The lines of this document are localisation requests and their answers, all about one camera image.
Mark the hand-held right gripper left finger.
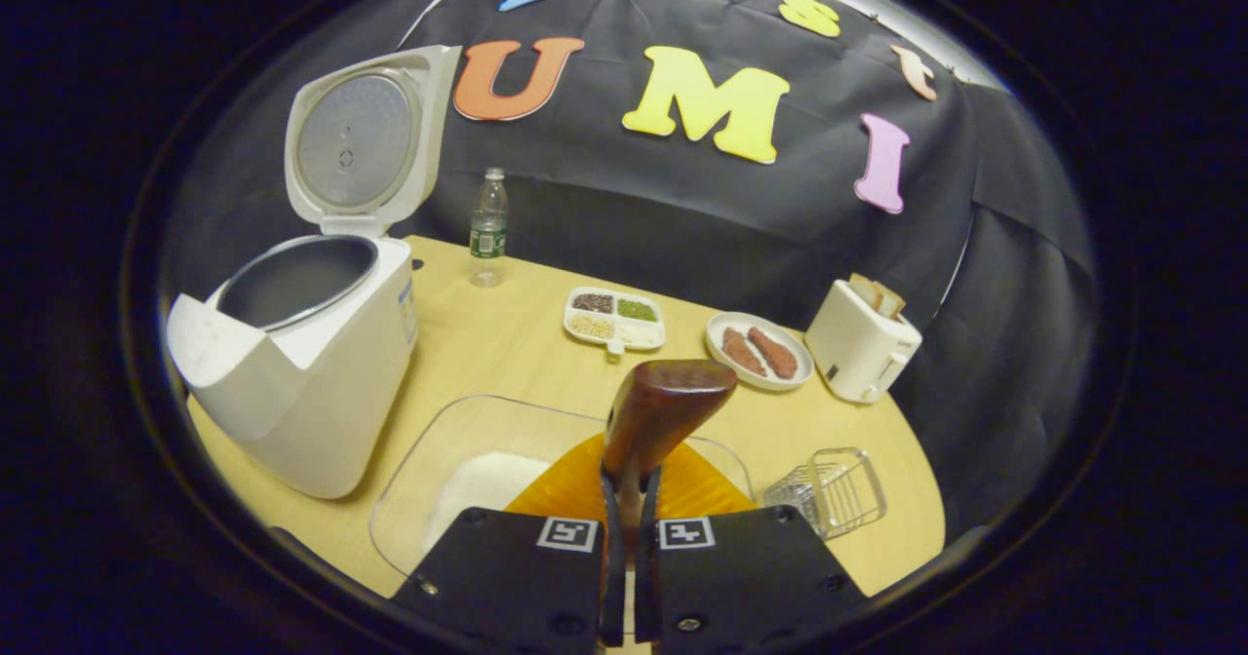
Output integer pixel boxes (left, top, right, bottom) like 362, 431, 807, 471
390, 433, 625, 655

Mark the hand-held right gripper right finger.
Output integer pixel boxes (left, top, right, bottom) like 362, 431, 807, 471
634, 441, 869, 655

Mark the white rice heap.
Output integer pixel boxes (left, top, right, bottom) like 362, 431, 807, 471
426, 451, 554, 554

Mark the wire chopstick holder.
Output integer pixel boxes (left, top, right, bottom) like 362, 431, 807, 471
762, 446, 888, 541

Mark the brown wooden spoon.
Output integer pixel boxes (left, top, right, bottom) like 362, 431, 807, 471
603, 360, 739, 559

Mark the white rice cooker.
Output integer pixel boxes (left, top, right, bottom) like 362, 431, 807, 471
166, 45, 463, 500

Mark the clear plastic container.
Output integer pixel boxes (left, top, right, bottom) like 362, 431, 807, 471
369, 394, 754, 578

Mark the white round plate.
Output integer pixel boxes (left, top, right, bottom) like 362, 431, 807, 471
704, 311, 815, 392

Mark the brown meat piece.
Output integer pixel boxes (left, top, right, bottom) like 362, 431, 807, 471
747, 327, 800, 380
721, 327, 768, 377

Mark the white toaster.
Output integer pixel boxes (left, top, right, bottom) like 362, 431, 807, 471
804, 273, 923, 405

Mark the white divided bean dish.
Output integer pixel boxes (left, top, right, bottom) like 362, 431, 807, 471
563, 287, 667, 356

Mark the clear water bottle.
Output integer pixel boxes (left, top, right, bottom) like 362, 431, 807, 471
469, 168, 510, 289

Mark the black backdrop cloth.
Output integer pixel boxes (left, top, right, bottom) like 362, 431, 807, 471
161, 0, 1098, 539

